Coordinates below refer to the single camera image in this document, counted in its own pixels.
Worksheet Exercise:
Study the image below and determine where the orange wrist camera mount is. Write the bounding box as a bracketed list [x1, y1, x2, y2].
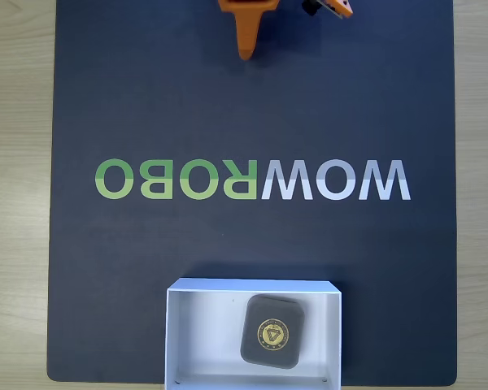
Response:
[300, 0, 355, 20]

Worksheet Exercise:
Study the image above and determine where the dark mat WOWROBO print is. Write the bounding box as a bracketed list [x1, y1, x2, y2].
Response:
[46, 0, 459, 385]

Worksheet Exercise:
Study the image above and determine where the grey square case gold emblem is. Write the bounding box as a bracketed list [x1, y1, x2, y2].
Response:
[239, 293, 307, 371]

